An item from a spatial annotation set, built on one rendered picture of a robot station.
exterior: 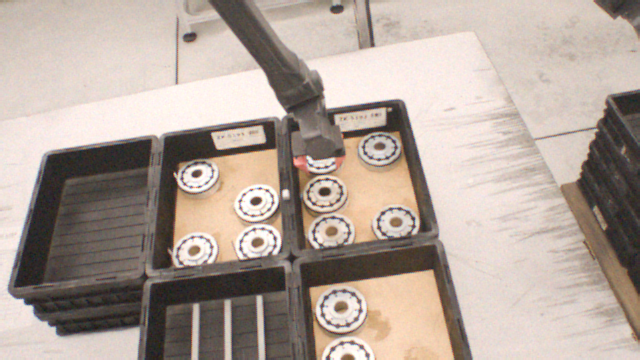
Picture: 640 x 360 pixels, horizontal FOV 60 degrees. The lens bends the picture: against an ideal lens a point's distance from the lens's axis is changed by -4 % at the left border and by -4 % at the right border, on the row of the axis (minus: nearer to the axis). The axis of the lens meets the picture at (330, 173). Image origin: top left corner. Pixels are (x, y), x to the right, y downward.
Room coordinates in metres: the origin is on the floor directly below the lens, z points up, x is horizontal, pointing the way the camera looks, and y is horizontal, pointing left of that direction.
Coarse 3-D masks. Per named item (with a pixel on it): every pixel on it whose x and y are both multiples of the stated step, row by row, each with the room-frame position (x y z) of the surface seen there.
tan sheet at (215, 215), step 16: (224, 160) 0.97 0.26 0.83; (240, 160) 0.97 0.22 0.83; (256, 160) 0.96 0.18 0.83; (272, 160) 0.95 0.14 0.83; (224, 176) 0.92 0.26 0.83; (240, 176) 0.91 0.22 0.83; (256, 176) 0.91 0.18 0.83; (272, 176) 0.90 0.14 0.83; (224, 192) 0.87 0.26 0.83; (240, 192) 0.86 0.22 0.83; (176, 208) 0.85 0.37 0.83; (192, 208) 0.84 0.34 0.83; (208, 208) 0.83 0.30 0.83; (224, 208) 0.82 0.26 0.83; (176, 224) 0.80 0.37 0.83; (192, 224) 0.79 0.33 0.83; (208, 224) 0.78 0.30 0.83; (224, 224) 0.78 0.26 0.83; (240, 224) 0.77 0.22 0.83; (272, 224) 0.76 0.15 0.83; (176, 240) 0.75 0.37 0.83; (224, 240) 0.73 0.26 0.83; (224, 256) 0.69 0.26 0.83
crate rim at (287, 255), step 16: (208, 128) 0.99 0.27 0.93; (224, 128) 0.99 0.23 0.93; (160, 144) 0.97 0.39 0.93; (160, 160) 0.92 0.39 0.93; (160, 176) 0.87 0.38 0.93; (288, 224) 0.69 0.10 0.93; (288, 240) 0.64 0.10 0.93; (272, 256) 0.61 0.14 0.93; (288, 256) 0.61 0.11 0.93; (160, 272) 0.61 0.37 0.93; (176, 272) 0.61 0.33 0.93
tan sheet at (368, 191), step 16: (352, 144) 0.96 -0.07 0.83; (400, 144) 0.94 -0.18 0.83; (352, 160) 0.91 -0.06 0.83; (400, 160) 0.89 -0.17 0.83; (304, 176) 0.88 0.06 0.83; (336, 176) 0.87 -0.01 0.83; (352, 176) 0.86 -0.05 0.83; (368, 176) 0.86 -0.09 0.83; (384, 176) 0.85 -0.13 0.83; (400, 176) 0.84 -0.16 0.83; (352, 192) 0.82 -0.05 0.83; (368, 192) 0.81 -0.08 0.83; (384, 192) 0.80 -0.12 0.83; (400, 192) 0.80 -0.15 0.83; (304, 208) 0.79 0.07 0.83; (352, 208) 0.77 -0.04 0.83; (368, 208) 0.76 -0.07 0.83; (416, 208) 0.74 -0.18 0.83; (304, 224) 0.75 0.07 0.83; (368, 224) 0.72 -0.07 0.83
